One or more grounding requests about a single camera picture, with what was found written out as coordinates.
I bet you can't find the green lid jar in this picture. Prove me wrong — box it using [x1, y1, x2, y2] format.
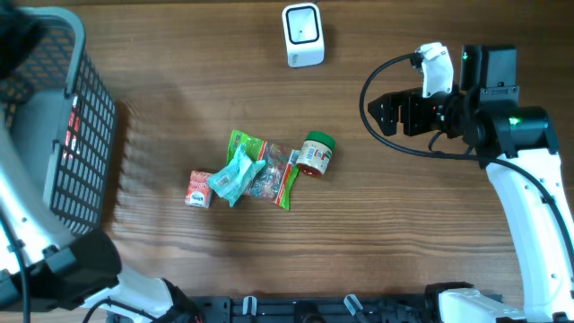
[296, 131, 336, 178]

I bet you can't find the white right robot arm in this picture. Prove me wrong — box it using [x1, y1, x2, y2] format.
[359, 42, 573, 322]

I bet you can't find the white barcode scanner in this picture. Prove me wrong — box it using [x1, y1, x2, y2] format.
[282, 3, 326, 68]

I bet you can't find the red white small box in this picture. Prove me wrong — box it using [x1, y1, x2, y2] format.
[185, 170, 213, 208]

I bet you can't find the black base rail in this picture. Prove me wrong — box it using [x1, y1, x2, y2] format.
[192, 293, 430, 323]

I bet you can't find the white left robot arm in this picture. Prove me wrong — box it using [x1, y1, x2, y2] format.
[1, 1, 204, 322]

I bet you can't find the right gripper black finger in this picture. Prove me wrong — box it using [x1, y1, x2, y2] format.
[368, 100, 399, 136]
[368, 92, 403, 110]

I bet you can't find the teal white tissue pack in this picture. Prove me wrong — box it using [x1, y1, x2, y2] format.
[207, 144, 266, 207]

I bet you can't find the grey plastic shopping basket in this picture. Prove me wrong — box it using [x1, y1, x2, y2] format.
[1, 7, 117, 236]

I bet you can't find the green candy bag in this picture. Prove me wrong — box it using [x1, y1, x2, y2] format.
[226, 130, 300, 210]

